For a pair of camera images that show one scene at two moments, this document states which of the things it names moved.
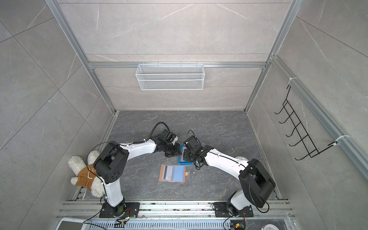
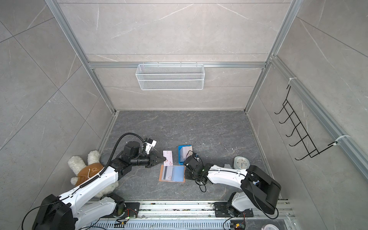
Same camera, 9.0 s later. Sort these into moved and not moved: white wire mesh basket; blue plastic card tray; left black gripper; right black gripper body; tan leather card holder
Moved: right black gripper body; left black gripper
Not moved: blue plastic card tray; tan leather card holder; white wire mesh basket
